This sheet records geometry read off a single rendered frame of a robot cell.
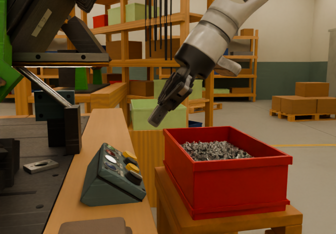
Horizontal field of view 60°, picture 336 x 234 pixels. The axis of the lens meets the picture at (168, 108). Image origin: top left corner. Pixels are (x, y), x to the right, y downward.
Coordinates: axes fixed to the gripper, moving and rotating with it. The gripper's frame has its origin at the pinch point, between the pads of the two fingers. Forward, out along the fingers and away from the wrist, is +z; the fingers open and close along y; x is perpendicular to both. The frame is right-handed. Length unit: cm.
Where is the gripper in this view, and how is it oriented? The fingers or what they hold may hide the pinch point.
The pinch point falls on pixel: (157, 116)
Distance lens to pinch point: 55.2
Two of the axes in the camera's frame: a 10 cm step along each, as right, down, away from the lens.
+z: -5.6, 8.3, 0.1
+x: 8.0, 5.5, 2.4
